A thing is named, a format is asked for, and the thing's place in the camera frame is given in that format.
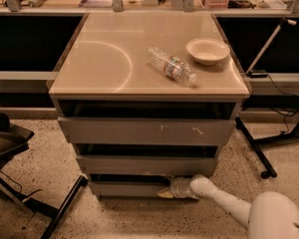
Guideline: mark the clear plastic water bottle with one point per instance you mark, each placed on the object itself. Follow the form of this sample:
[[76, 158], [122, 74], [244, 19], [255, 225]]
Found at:
[[171, 65]]

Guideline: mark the white bowl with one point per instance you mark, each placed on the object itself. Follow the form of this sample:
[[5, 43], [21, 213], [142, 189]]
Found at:
[[207, 51]]

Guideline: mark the black stand right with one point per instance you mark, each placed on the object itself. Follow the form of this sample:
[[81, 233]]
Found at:
[[256, 144]]

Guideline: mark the grey top drawer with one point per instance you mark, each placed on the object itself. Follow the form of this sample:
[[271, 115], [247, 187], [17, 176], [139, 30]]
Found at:
[[147, 131]]

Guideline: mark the grey middle drawer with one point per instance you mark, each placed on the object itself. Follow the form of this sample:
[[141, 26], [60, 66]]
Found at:
[[161, 166]]

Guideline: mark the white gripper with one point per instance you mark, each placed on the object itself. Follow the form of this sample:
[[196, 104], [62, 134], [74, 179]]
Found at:
[[176, 186]]

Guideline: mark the grey bottom drawer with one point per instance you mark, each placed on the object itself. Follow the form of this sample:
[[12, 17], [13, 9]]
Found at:
[[131, 190]]

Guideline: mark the grey drawer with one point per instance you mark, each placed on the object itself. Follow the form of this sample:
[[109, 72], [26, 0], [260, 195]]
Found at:
[[131, 190], [161, 166], [147, 131]]

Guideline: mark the grey drawer cabinet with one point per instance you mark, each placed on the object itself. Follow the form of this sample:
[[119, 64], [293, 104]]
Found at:
[[107, 75]]

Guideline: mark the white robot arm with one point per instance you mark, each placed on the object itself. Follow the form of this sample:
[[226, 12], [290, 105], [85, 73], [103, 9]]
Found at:
[[271, 215]]

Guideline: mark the white rod with black base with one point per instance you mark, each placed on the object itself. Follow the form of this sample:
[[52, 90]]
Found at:
[[283, 21]]

